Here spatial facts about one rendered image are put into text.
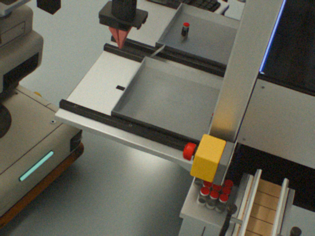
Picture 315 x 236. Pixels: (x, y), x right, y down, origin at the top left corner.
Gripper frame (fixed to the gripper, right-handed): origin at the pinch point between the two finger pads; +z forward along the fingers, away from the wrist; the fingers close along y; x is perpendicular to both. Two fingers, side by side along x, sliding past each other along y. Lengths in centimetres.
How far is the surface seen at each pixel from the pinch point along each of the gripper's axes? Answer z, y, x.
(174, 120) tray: 20.2, 16.3, 1.3
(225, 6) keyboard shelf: 28, 13, 79
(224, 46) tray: 20, 21, 41
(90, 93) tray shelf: 20.1, -8.3, 1.0
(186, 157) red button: 8.8, 24.5, -20.3
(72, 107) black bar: 18.4, -9.3, -8.1
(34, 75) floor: 107, -81, 89
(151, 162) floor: 108, -1, 59
